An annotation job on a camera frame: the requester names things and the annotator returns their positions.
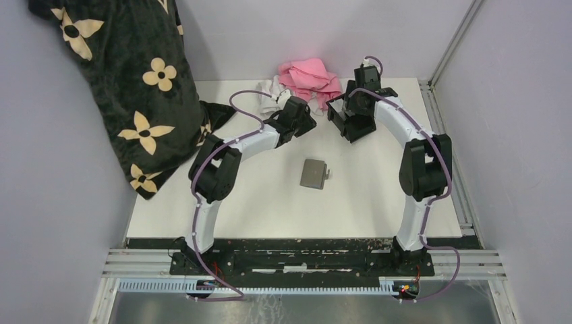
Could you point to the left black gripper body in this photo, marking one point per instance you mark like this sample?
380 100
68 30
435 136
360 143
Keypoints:
305 125

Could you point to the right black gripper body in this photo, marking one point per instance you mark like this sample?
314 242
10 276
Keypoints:
352 102

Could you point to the black plastic card box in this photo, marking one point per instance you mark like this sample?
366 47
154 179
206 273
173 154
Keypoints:
351 126

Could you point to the grey leather card holder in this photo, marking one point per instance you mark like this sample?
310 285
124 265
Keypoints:
314 174

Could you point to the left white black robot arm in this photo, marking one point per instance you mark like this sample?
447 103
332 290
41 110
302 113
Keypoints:
214 170

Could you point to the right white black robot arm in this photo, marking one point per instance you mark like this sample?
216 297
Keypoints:
425 171

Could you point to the white cloth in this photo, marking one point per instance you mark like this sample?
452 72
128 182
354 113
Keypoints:
278 95

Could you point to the pink cloth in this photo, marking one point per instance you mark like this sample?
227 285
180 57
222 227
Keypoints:
309 78

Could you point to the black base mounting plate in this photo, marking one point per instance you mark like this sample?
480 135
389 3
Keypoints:
300 263

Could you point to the black floral blanket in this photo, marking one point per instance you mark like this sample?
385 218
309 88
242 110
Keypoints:
132 55

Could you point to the corner aluminium post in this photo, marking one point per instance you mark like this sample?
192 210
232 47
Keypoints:
468 221

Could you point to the aluminium rail frame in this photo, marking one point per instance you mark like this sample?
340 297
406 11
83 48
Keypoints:
147 270

